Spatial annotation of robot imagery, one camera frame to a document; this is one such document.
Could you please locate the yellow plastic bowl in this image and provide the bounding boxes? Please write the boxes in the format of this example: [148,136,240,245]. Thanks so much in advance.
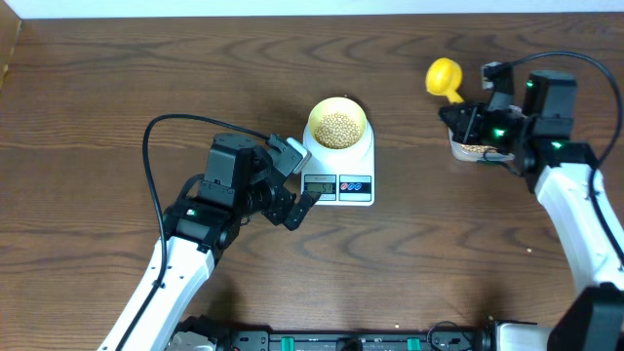
[308,97,368,149]

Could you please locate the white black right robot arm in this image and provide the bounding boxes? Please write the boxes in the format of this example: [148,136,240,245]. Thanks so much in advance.
[425,62,623,350]

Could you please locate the yellow measuring scoop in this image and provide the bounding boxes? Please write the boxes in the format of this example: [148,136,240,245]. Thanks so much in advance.
[425,58,464,103]

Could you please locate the soybeans in bowl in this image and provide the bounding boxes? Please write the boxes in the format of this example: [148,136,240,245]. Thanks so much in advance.
[313,112,363,149]

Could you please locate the white digital kitchen scale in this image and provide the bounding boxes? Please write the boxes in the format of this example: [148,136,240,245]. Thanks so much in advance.
[300,122,375,207]

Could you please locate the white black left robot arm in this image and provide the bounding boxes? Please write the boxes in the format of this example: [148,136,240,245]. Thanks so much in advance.
[100,134,320,350]

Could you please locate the clear plastic soybean container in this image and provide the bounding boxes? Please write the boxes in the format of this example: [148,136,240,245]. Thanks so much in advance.
[448,131,514,162]

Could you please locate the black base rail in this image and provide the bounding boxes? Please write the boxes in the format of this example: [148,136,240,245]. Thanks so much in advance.
[168,316,537,351]

